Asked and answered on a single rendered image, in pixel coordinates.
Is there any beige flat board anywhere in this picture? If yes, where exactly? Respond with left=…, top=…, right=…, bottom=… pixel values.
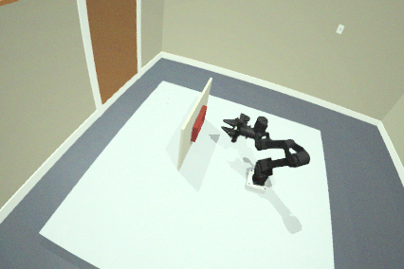
left=176, top=78, right=212, bottom=170

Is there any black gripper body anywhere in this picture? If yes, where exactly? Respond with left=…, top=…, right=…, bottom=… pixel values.
left=231, top=113, right=252, bottom=143

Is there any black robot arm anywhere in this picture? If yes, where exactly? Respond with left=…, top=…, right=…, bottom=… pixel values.
left=249, top=116, right=310, bottom=186

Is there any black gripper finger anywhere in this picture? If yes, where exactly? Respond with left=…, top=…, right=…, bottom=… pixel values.
left=223, top=117, right=239, bottom=128
left=221, top=126, right=235, bottom=138

